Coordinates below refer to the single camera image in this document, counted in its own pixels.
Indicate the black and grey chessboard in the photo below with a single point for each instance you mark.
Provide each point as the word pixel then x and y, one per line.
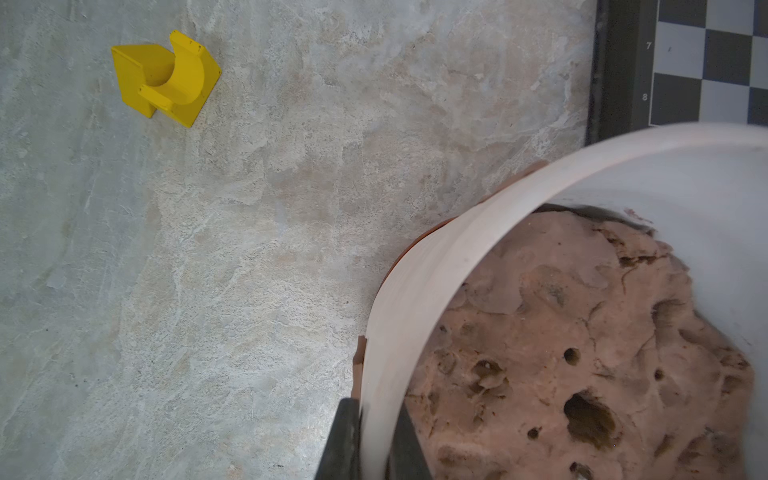
pixel 663 62

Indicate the yellow plastic bracket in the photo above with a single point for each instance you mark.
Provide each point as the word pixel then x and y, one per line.
pixel 176 81

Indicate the white ceramic pot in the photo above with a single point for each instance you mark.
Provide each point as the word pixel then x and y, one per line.
pixel 603 317

